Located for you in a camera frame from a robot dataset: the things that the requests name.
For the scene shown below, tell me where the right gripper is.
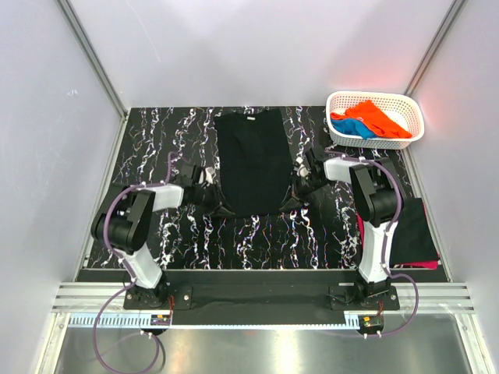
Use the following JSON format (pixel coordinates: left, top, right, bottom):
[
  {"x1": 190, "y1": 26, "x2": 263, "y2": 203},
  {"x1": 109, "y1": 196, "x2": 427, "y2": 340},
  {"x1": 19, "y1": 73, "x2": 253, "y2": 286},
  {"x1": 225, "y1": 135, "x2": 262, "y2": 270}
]
[{"x1": 279, "y1": 173, "x2": 331, "y2": 212}]

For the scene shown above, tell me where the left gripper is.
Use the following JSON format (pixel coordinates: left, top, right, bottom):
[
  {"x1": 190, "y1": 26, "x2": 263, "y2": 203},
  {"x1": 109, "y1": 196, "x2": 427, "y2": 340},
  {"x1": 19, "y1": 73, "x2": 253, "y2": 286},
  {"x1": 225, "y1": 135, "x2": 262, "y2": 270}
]
[{"x1": 192, "y1": 182, "x2": 234, "y2": 218}]

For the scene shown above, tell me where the black polo shirt blue logo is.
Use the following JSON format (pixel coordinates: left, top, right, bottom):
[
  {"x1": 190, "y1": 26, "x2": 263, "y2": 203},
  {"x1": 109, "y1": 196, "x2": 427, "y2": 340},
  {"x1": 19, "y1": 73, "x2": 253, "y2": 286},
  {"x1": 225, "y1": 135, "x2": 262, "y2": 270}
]
[{"x1": 214, "y1": 108, "x2": 293, "y2": 217}]

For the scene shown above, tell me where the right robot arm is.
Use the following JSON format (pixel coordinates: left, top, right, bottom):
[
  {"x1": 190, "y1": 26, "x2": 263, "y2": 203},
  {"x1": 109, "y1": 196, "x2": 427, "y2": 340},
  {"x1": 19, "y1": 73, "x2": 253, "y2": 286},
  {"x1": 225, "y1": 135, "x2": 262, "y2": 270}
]
[{"x1": 279, "y1": 147, "x2": 405, "y2": 309}]

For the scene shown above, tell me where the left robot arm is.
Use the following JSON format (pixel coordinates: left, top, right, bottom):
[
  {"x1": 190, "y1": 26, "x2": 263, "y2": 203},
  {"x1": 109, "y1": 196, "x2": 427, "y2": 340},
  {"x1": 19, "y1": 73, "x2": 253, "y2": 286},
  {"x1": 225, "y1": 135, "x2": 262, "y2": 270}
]
[{"x1": 90, "y1": 164, "x2": 235, "y2": 309}]

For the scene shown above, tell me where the blue t shirt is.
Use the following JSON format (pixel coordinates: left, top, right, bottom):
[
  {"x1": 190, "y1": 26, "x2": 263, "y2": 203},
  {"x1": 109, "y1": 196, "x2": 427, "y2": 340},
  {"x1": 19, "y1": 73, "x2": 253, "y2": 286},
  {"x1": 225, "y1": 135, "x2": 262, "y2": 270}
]
[{"x1": 331, "y1": 118, "x2": 377, "y2": 139}]

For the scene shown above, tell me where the white plastic laundry basket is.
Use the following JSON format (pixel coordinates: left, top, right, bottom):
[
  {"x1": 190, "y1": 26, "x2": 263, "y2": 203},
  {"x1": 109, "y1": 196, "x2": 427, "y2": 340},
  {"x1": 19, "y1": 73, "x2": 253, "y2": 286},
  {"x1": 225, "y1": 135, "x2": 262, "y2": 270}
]
[{"x1": 326, "y1": 91, "x2": 424, "y2": 150}]

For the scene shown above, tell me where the orange t shirt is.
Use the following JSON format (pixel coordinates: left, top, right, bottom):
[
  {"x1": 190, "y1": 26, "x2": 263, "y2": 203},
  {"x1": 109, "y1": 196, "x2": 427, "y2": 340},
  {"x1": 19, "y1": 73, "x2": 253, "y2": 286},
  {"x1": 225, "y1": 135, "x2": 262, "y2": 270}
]
[{"x1": 330, "y1": 100, "x2": 412, "y2": 139}]

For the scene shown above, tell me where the folded black t shirt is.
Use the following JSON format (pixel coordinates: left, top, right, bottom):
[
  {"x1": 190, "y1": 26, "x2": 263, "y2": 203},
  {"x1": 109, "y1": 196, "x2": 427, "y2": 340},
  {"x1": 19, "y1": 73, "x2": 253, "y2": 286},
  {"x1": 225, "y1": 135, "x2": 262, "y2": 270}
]
[{"x1": 390, "y1": 198, "x2": 440, "y2": 268}]

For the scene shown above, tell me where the folded magenta t shirt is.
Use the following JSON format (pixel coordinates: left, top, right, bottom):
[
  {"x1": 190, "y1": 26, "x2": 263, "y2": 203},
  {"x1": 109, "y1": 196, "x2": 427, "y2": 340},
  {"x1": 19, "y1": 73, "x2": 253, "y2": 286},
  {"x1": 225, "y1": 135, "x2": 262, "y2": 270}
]
[{"x1": 357, "y1": 215, "x2": 440, "y2": 270}]

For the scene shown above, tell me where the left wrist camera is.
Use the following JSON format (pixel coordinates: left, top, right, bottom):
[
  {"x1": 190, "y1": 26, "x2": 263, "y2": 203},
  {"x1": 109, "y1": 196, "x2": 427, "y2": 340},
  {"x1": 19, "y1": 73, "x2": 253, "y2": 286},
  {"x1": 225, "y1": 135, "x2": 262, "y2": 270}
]
[{"x1": 176, "y1": 164, "x2": 214, "y2": 187}]

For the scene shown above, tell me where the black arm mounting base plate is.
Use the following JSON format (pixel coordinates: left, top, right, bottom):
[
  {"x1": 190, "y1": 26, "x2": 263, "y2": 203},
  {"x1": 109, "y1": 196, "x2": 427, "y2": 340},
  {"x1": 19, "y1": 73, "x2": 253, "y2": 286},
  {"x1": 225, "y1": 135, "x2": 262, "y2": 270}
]
[{"x1": 125, "y1": 270, "x2": 400, "y2": 327}]

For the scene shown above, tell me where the aluminium front rail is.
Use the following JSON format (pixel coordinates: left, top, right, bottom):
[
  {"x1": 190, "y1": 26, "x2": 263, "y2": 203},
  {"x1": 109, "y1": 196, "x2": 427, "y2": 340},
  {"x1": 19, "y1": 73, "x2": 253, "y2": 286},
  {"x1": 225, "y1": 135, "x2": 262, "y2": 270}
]
[{"x1": 53, "y1": 282, "x2": 474, "y2": 314}]

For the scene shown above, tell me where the right aluminium frame post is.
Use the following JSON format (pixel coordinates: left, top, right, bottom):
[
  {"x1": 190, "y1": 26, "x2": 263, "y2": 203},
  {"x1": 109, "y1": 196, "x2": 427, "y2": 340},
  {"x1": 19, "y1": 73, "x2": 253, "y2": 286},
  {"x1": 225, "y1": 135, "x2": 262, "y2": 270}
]
[{"x1": 403, "y1": 0, "x2": 469, "y2": 97}]

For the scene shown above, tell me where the aluminium frame post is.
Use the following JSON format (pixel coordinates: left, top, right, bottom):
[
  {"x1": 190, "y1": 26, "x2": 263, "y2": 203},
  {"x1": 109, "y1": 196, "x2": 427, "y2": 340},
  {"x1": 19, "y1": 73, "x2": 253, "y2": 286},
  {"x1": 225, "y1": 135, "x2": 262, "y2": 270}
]
[
  {"x1": 55, "y1": 0, "x2": 129, "y2": 121},
  {"x1": 403, "y1": 0, "x2": 469, "y2": 97}
]

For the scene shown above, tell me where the left aluminium frame post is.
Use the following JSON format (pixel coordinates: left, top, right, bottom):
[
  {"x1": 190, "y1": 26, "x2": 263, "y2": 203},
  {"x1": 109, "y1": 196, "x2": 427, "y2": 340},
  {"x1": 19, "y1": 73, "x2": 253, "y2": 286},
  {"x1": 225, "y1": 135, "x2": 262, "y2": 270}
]
[{"x1": 55, "y1": 0, "x2": 129, "y2": 121}]

